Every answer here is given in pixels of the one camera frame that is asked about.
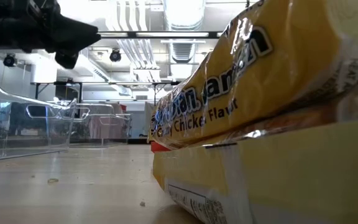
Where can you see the yellow Maruchan chicken ramen pack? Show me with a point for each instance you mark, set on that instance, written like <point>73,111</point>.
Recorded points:
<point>291,174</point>
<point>291,62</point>

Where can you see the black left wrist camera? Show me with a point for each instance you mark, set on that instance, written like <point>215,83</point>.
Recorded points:
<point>67,60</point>

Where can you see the clear plastic bin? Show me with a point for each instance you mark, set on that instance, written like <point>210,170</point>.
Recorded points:
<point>17,146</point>
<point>104,140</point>

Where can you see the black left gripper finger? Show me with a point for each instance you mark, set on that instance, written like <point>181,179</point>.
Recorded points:
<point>73,34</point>

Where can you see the red Maruchan noodle pack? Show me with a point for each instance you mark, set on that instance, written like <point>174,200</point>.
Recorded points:
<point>158,147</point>

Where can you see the black hanging camera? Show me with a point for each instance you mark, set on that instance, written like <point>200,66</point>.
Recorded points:
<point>9,60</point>
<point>115,56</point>

